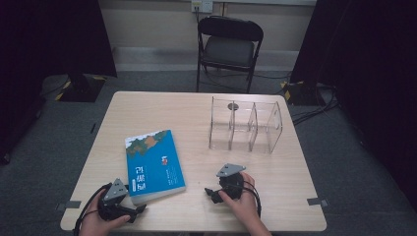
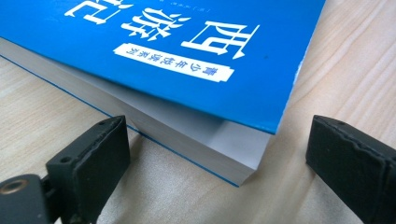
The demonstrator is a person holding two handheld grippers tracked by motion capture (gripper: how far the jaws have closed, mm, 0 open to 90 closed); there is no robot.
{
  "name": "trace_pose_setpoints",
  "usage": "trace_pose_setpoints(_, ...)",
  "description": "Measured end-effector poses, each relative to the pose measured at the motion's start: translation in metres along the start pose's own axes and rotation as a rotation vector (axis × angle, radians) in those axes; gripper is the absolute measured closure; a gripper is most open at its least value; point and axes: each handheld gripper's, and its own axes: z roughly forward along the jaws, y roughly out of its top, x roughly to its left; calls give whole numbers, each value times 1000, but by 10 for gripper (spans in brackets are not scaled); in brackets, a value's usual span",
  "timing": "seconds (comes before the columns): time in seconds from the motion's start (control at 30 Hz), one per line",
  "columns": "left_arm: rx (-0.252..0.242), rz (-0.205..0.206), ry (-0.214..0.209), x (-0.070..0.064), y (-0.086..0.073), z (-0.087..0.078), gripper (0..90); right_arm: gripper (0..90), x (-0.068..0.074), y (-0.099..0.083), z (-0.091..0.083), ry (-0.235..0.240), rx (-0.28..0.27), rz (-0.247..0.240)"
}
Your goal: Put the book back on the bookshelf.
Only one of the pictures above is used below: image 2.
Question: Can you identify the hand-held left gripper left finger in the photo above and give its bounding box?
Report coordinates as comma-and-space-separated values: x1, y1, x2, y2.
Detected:
45, 115, 132, 224

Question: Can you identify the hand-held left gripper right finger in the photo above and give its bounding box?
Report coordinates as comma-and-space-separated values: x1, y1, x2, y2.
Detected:
305, 114, 396, 224

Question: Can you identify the blue paperback book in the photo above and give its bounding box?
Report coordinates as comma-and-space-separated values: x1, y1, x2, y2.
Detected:
0, 0, 327, 188

